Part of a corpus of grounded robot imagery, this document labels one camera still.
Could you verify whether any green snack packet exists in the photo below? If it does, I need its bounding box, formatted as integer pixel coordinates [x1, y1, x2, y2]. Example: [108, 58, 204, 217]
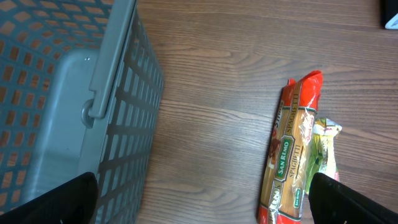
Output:
[305, 118, 343, 195]

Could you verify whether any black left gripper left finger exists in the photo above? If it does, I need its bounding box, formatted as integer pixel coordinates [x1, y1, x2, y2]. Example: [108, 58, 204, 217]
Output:
[1, 172, 98, 224]

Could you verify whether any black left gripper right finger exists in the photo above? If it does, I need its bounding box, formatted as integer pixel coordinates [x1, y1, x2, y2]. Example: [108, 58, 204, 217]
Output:
[308, 172, 397, 224]

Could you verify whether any orange biscuit roll pack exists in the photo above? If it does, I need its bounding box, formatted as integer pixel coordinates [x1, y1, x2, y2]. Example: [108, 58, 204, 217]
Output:
[257, 70, 323, 224]

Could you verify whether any grey plastic basket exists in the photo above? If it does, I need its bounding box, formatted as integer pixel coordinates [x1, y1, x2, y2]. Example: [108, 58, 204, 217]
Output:
[1, 0, 164, 223]

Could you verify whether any white barcode scanner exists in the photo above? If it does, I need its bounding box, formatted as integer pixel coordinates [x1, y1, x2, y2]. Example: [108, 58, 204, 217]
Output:
[380, 0, 398, 30]

